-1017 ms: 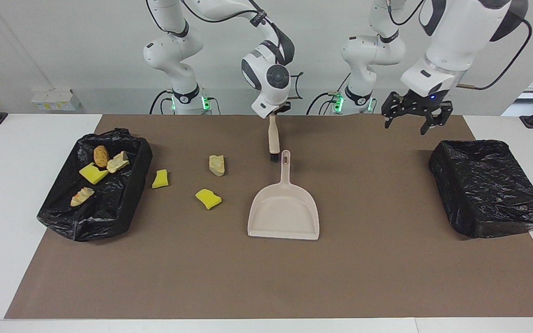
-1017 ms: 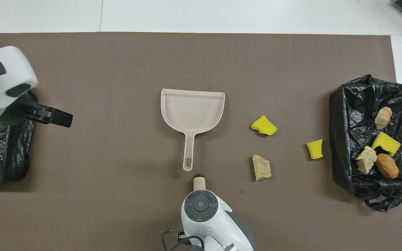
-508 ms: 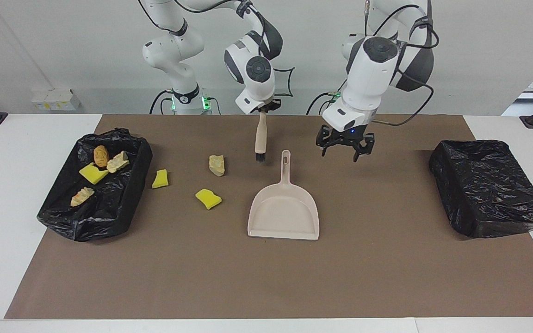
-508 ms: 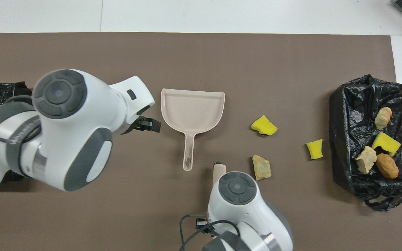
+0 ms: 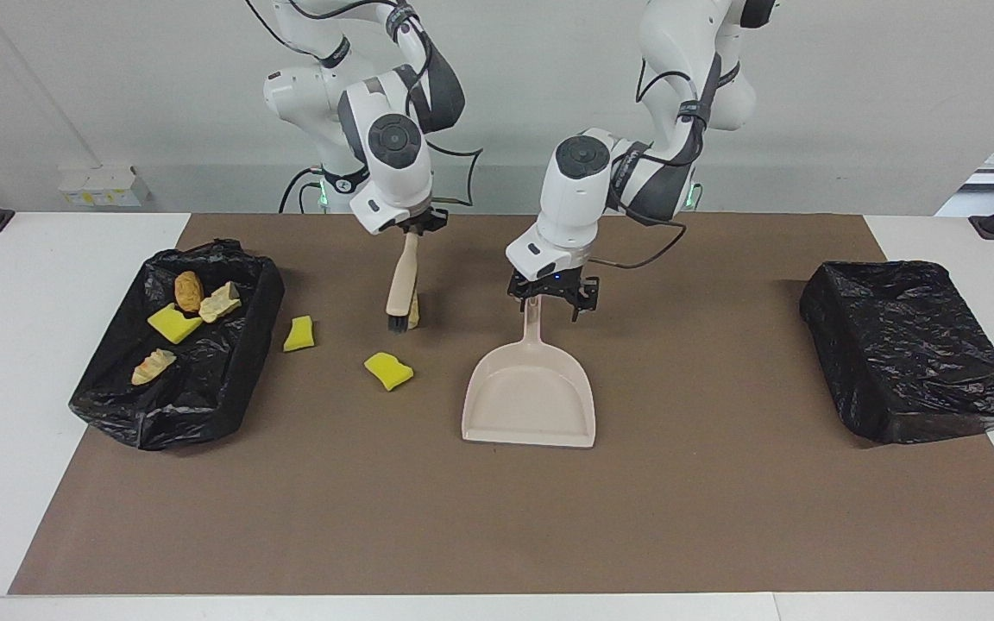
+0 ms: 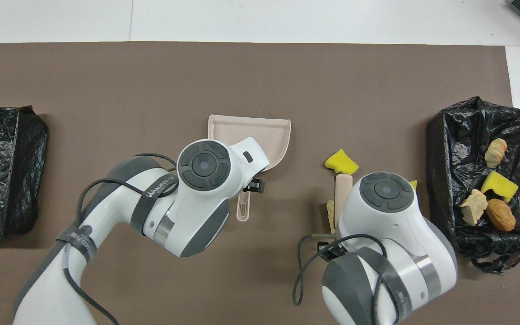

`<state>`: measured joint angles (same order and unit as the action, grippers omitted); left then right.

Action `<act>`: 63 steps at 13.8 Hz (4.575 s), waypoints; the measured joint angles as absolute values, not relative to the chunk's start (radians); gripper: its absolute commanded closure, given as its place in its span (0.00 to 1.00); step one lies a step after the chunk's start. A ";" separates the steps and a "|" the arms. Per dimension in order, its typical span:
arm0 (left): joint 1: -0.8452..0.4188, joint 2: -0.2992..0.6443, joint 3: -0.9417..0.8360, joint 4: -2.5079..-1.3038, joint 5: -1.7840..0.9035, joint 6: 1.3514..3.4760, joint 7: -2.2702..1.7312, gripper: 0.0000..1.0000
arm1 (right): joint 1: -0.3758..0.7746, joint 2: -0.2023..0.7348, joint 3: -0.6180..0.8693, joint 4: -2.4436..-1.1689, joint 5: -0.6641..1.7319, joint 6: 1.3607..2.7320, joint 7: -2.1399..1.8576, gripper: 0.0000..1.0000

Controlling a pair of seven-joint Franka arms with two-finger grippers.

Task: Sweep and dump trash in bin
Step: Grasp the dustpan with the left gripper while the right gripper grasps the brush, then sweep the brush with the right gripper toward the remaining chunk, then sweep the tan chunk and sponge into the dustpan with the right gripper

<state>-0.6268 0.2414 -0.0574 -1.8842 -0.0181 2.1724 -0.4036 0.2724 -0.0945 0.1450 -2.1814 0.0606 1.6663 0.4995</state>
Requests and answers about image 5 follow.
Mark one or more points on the brown bread roll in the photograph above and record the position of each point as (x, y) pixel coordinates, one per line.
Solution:
(189, 291)

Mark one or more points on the notched yellow sponge piece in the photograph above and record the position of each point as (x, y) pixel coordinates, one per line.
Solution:
(173, 324)

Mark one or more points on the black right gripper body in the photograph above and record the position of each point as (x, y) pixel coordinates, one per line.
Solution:
(428, 222)

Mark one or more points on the black bag lined bin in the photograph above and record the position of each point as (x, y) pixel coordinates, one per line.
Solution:
(920, 362)
(204, 392)

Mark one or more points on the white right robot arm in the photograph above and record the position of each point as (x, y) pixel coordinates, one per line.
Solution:
(393, 185)

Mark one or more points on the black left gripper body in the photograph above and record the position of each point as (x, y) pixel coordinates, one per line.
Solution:
(553, 283)

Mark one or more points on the beige plastic dustpan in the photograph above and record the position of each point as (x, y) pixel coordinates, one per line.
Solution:
(527, 405)

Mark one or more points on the pale yellow foam chunk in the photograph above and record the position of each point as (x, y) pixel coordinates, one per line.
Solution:
(414, 312)
(153, 367)
(219, 303)

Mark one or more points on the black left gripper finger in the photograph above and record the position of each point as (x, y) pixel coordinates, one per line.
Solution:
(520, 289)
(588, 295)

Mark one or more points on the wedge yellow sponge piece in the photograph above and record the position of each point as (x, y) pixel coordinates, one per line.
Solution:
(389, 371)

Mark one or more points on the brown paper table mat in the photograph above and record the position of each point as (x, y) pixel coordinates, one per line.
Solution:
(549, 517)

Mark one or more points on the small yellow sponge piece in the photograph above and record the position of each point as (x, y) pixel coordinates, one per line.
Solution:
(298, 335)

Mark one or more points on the beige hand brush black bristles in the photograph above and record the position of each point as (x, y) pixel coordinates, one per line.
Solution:
(402, 285)

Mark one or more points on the white wall power strip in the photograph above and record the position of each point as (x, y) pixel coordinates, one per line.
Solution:
(104, 185)

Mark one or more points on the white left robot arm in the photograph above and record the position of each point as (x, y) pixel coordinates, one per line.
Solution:
(570, 216)

